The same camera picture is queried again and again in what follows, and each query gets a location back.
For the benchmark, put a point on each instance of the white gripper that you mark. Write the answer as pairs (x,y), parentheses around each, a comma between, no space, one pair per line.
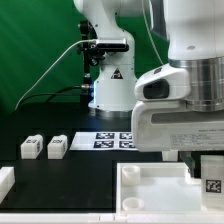
(169,126)

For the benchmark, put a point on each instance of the white square table top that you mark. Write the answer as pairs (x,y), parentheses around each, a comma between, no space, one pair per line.
(161,188)

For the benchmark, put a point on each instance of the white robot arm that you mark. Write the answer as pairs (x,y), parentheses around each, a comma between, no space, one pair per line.
(195,31)

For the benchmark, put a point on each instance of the white sheet with markers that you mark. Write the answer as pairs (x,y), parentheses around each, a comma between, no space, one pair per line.
(101,141)

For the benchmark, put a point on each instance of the white left obstacle block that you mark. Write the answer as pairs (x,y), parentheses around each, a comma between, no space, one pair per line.
(7,180)

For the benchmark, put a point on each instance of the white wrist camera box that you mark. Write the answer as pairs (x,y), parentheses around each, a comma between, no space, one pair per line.
(163,83)

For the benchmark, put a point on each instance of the white front rail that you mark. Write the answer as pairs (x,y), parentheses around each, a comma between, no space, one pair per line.
(109,219)

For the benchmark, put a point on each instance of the black camera stand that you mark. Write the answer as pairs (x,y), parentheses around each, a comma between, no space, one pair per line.
(92,56)

